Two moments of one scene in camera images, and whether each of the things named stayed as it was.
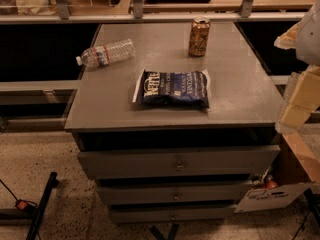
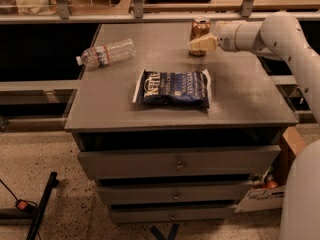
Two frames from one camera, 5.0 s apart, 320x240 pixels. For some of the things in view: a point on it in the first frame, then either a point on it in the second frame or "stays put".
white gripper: x=310 y=37 to x=225 y=37
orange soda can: x=199 y=36 stays put
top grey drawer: x=220 y=162 stays put
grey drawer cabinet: x=172 y=120 stays put
